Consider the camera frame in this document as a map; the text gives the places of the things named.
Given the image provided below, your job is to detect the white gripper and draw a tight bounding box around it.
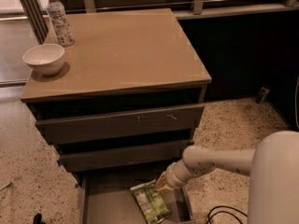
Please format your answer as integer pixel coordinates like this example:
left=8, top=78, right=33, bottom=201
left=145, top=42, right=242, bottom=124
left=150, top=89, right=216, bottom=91
left=156, top=160, right=199, bottom=192

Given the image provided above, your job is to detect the green jalapeno chip bag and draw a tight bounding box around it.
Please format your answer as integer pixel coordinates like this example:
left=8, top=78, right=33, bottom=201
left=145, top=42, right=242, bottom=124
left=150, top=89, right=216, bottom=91
left=130, top=180, right=171, bottom=224

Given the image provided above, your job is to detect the brown drawer cabinet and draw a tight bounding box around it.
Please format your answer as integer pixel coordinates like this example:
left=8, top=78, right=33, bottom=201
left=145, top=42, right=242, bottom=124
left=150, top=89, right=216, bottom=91
left=21, top=9, right=211, bottom=159

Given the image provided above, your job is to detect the clear plastic water bottle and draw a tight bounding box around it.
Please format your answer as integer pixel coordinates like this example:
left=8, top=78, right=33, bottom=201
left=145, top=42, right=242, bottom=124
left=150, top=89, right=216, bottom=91
left=46, top=0, right=74, bottom=47

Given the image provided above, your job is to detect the black object at floor edge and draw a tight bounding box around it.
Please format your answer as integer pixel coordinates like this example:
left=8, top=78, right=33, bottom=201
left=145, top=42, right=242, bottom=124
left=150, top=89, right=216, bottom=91
left=33, top=213, right=42, bottom=224

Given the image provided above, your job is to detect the open bottom grey drawer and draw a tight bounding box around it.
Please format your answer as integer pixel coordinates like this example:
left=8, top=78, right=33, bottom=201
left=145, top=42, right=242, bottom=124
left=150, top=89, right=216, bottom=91
left=78, top=162, right=196, bottom=224

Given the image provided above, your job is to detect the black cable on floor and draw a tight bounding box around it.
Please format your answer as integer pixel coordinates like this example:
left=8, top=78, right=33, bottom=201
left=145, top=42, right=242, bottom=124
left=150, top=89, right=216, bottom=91
left=205, top=205, right=249, bottom=224

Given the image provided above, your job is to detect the metal railing frame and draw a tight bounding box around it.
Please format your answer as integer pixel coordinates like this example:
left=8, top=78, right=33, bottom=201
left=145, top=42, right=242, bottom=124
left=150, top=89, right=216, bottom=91
left=13, top=0, right=299, bottom=45

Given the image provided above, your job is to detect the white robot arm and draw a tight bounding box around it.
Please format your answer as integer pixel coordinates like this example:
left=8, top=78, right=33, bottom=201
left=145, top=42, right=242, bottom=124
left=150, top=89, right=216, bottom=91
left=156, top=131, right=299, bottom=224

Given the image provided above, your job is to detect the top grey drawer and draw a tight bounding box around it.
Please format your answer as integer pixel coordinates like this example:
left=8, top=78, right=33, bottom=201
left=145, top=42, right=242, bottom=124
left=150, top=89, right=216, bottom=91
left=36, top=105, right=204, bottom=144

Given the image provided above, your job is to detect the middle grey drawer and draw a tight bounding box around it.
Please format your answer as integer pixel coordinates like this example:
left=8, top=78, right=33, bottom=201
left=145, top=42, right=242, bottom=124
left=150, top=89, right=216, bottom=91
left=60, top=140, right=193, bottom=173

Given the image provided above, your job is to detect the white ceramic bowl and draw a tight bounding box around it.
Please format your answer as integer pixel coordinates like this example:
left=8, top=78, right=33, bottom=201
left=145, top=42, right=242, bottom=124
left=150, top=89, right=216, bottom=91
left=22, top=44, right=64, bottom=76

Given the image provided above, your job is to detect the small black device on floor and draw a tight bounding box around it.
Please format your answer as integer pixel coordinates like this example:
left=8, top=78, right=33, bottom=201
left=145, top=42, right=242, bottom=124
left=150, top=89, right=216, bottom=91
left=255, top=87, right=270, bottom=104

